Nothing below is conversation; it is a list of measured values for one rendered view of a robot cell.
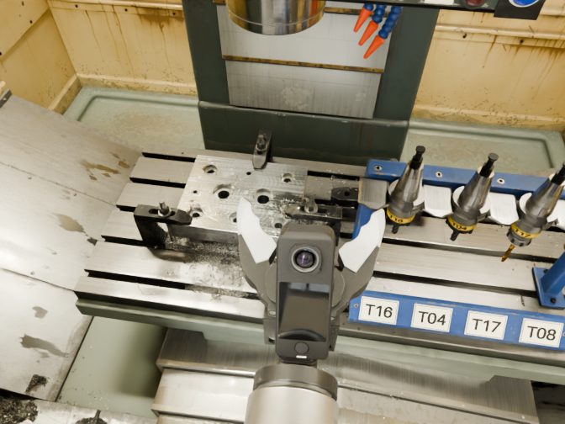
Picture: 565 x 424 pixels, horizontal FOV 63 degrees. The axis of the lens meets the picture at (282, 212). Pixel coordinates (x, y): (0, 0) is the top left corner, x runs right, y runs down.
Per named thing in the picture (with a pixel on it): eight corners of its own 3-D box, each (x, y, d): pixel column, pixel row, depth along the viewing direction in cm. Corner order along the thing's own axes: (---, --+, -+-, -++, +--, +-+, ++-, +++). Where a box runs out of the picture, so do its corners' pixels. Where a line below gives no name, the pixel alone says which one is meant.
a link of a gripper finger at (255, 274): (226, 248, 46) (267, 318, 41) (224, 239, 45) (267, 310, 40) (267, 229, 48) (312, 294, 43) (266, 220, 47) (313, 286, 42)
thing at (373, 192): (388, 212, 79) (388, 209, 78) (357, 209, 79) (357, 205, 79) (388, 182, 83) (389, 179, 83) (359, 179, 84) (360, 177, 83)
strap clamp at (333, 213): (337, 246, 112) (344, 207, 100) (284, 240, 113) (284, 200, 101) (338, 235, 114) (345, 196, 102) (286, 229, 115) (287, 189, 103)
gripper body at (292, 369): (268, 293, 50) (252, 407, 42) (266, 247, 43) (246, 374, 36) (339, 299, 49) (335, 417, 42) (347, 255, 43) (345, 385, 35)
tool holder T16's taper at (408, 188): (418, 182, 81) (427, 155, 75) (421, 202, 78) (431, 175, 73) (393, 182, 81) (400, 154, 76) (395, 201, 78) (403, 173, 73)
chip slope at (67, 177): (119, 414, 114) (85, 378, 94) (-124, 373, 120) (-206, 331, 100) (209, 163, 169) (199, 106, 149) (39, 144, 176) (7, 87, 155)
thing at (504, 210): (520, 227, 77) (522, 225, 76) (488, 224, 77) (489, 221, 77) (514, 196, 81) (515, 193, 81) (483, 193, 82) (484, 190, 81)
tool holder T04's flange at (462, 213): (481, 196, 82) (486, 187, 80) (489, 223, 78) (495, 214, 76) (446, 194, 82) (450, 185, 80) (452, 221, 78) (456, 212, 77)
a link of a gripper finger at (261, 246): (223, 235, 53) (261, 297, 48) (217, 201, 48) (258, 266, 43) (246, 224, 54) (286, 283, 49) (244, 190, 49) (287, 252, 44)
